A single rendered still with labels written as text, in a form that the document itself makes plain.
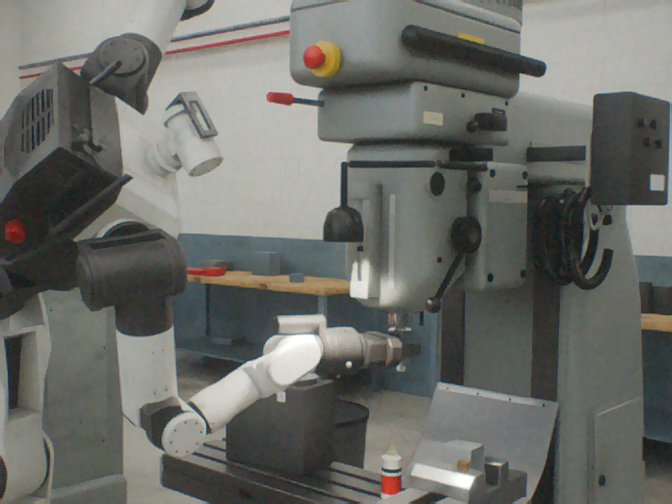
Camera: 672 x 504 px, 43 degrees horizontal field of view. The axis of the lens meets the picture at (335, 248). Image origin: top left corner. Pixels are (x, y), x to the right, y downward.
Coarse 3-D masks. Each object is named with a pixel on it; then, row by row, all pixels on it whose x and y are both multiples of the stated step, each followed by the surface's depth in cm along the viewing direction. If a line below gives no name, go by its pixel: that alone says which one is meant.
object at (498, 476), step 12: (492, 468) 159; (504, 468) 159; (492, 480) 159; (504, 480) 160; (516, 480) 164; (408, 492) 154; (420, 492) 154; (492, 492) 156; (504, 492) 160; (516, 492) 164
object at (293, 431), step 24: (312, 384) 189; (264, 408) 190; (288, 408) 186; (312, 408) 187; (240, 432) 194; (264, 432) 190; (288, 432) 187; (312, 432) 187; (240, 456) 194; (264, 456) 191; (288, 456) 187; (312, 456) 187
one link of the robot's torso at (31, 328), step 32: (32, 320) 166; (0, 352) 154; (32, 352) 163; (0, 384) 154; (32, 384) 163; (0, 416) 154; (32, 416) 161; (0, 448) 155; (32, 448) 161; (0, 480) 153; (32, 480) 161
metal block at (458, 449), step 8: (456, 440) 162; (464, 440) 162; (448, 448) 159; (456, 448) 158; (464, 448) 157; (472, 448) 157; (480, 448) 158; (448, 456) 159; (456, 456) 158; (464, 456) 157; (472, 456) 156; (480, 456) 159; (456, 464) 158; (472, 464) 156; (480, 464) 159
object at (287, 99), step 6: (270, 96) 152; (276, 96) 153; (282, 96) 154; (288, 96) 155; (270, 102) 153; (276, 102) 154; (282, 102) 154; (288, 102) 155; (294, 102) 157; (300, 102) 158; (306, 102) 159; (312, 102) 160; (318, 102) 162; (324, 102) 163
